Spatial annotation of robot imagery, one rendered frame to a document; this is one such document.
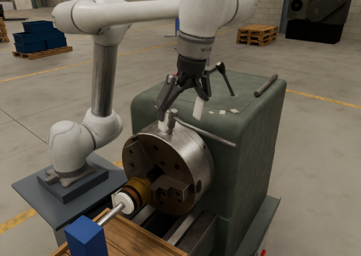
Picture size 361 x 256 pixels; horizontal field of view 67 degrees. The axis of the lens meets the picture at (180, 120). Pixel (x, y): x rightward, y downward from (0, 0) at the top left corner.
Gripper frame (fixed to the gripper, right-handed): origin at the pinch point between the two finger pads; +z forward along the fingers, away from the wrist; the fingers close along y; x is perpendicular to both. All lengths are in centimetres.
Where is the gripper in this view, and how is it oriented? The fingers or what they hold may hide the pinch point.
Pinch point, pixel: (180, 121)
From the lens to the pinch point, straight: 79.9
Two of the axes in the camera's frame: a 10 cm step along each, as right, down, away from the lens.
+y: 7.5, -2.5, 6.1
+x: -6.4, -5.0, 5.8
